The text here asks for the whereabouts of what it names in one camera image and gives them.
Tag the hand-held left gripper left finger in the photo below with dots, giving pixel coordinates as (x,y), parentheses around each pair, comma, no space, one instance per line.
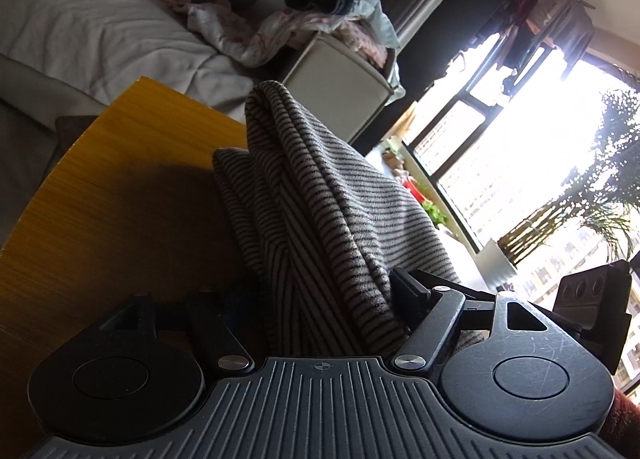
(215,324)

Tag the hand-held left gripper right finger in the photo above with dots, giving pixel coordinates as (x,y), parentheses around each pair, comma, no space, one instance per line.
(415,296)

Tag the grey striped shirt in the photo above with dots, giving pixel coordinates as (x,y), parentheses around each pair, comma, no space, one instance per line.
(320,199)

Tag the person's right forearm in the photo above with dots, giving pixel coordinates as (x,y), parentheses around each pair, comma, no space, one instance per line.
(625,424)

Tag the hanging clothes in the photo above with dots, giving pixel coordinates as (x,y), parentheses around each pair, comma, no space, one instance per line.
(565,34)

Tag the bamboo plant in white pot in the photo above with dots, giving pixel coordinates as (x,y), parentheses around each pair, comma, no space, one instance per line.
(492,264)

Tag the red basin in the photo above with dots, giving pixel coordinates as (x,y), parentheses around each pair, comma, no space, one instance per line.
(412,187)

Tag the beige sofa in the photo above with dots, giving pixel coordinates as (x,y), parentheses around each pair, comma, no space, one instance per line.
(330,84)

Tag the pink garment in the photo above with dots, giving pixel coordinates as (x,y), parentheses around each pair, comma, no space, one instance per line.
(357,39)

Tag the light blue garment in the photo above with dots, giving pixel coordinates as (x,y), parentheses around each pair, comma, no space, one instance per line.
(375,19)

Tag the pink floral blanket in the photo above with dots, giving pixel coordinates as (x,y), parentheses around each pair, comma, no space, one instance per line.
(240,39)

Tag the dark window frame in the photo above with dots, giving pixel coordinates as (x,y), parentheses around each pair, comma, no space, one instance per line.
(472,106)

